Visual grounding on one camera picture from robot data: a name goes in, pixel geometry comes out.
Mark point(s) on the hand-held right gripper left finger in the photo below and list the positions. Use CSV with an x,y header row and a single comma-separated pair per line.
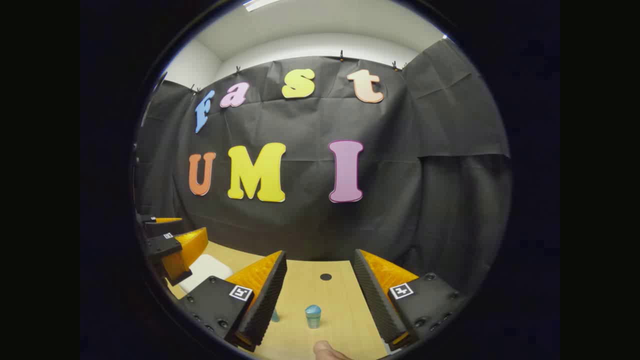
x,y
267,300

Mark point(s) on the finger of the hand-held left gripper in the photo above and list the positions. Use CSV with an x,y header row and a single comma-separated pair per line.
x,y
152,226
162,246

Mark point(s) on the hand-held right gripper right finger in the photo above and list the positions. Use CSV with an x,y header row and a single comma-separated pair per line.
x,y
377,300

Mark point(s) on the white suitcase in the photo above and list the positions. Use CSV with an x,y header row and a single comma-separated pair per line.
x,y
205,270

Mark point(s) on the blue toner bottle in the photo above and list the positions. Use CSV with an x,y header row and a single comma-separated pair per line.
x,y
313,317

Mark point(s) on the black backdrop cloth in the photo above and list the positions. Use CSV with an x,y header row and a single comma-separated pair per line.
x,y
300,225

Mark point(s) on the ceiling light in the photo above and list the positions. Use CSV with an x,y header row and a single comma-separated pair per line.
x,y
260,4

